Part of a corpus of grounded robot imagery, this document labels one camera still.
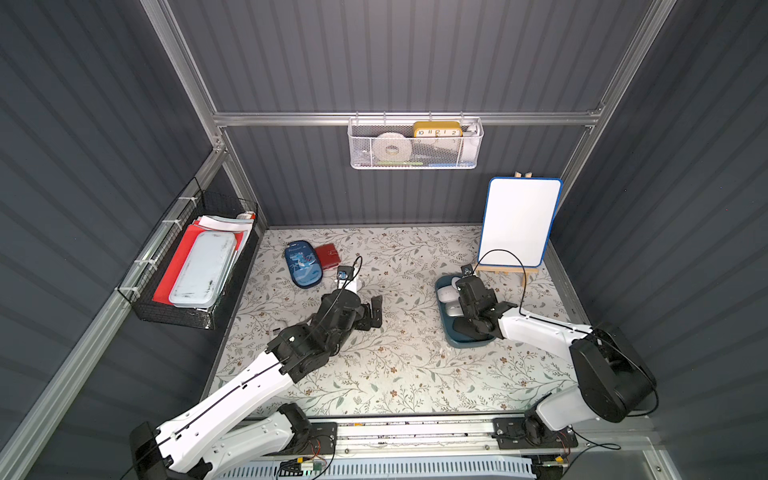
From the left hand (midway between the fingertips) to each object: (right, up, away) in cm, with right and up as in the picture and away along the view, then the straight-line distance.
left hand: (365, 297), depth 71 cm
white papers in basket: (-34, +19, +9) cm, 40 cm away
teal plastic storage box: (+25, -11, +23) cm, 35 cm away
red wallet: (-17, +10, +38) cm, 43 cm away
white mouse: (+27, -8, +25) cm, 38 cm away
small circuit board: (-16, -40, -1) cm, 43 cm away
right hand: (+36, -1, +20) cm, 41 cm away
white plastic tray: (-37, +6, -5) cm, 37 cm away
